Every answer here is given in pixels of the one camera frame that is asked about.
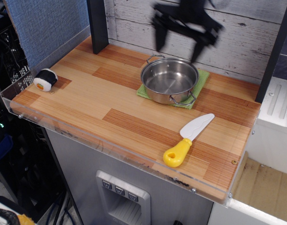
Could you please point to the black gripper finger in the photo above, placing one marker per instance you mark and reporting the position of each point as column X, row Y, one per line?
column 160, row 34
column 201, row 42

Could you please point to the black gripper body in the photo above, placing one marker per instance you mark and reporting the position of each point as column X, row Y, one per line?
column 188, row 18

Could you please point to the metal pot with handles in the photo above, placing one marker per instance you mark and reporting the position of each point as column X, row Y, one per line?
column 170, row 80

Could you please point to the green cloth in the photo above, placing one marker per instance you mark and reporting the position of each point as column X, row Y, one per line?
column 201, row 80

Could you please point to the plush sushi roll toy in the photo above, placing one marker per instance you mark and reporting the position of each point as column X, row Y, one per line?
column 45, row 80

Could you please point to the clear acrylic table guard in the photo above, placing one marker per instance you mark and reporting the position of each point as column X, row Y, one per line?
column 105, row 114

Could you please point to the black plastic crate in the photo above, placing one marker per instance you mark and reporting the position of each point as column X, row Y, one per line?
column 13, row 63

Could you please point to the white toy sink unit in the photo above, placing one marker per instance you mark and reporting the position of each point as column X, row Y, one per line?
column 260, row 187

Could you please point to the silver toy fridge dispenser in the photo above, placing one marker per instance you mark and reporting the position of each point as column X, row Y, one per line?
column 123, row 203

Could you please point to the yellow object bottom left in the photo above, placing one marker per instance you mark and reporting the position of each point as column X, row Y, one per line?
column 24, row 220

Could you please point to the black left shelf post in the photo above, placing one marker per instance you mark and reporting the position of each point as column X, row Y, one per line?
column 98, row 25

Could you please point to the black shelf post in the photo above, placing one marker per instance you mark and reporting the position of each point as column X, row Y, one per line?
column 98, row 25
column 272, row 62

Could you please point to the black right shelf post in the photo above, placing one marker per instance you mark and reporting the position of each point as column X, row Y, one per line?
column 272, row 62

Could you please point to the yellow handled toy knife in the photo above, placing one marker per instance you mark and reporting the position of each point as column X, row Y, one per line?
column 175, row 156

